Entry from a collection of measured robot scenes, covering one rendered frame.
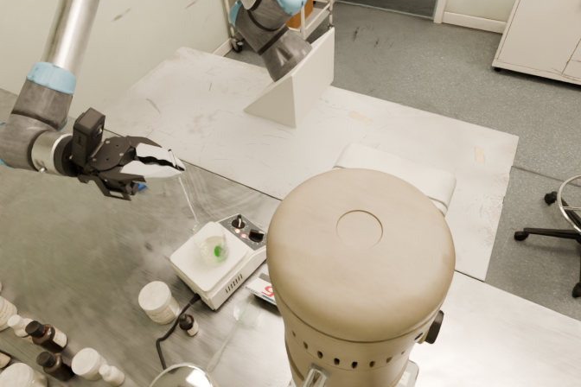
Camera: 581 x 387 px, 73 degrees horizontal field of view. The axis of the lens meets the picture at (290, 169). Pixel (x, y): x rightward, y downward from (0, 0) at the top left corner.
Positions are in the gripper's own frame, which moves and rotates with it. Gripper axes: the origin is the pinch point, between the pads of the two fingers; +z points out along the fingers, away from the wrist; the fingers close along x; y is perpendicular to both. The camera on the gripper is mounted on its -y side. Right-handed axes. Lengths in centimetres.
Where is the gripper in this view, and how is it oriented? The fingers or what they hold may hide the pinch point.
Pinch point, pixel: (175, 167)
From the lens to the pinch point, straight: 64.1
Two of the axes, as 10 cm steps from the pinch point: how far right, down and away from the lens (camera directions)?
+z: 9.7, 1.6, -2.0
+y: 0.5, 6.4, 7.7
